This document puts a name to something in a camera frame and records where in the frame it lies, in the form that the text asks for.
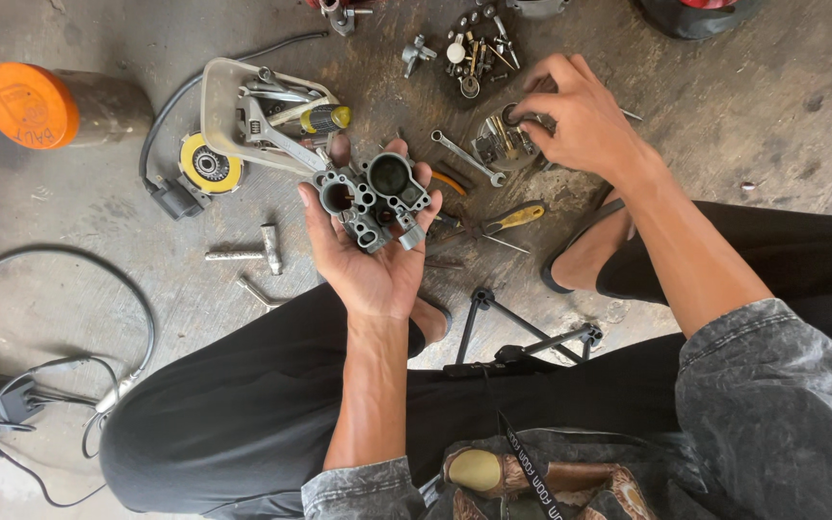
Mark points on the person's left hand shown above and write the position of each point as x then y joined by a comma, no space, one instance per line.
376,278

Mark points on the person's right hand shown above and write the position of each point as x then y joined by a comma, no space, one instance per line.
589,126

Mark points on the grey metal carburetor body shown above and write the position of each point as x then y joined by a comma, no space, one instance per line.
369,198

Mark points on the black sandal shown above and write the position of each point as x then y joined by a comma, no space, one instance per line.
575,238
447,318

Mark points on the metal T socket wrench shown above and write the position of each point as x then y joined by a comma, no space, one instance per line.
270,249

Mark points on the bent metal rod wrench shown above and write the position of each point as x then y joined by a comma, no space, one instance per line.
256,292

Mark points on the silver combination wrench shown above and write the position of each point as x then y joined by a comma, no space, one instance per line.
466,157

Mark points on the grey metal housing part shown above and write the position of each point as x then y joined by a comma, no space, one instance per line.
537,7

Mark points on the black dish of small parts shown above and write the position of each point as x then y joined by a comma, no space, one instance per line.
477,58

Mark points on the thin metal needle rod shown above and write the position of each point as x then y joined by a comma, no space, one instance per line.
506,244

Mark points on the red and black engine part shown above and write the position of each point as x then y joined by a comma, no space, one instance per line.
698,18

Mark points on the black folding tripod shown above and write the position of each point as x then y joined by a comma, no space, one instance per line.
524,352

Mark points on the silver adjustable wrench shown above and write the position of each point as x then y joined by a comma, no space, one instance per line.
271,133

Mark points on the small grey metal fitting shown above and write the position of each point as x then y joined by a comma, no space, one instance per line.
416,54

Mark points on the person's black trousers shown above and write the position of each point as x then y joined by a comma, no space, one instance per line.
243,412

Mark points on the yellow ringed gear disc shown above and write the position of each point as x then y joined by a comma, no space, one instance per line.
208,165

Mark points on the silver spanner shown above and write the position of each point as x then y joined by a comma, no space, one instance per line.
279,90

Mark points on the clear plastic tool tray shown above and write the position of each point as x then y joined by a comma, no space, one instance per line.
217,108

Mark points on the person's grey washed jacket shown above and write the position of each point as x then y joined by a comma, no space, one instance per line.
770,426

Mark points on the canister with orange lid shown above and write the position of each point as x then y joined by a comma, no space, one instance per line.
48,107

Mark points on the black power adapter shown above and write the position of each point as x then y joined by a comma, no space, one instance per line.
17,404

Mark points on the red part with metal bracket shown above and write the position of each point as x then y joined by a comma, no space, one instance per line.
340,13

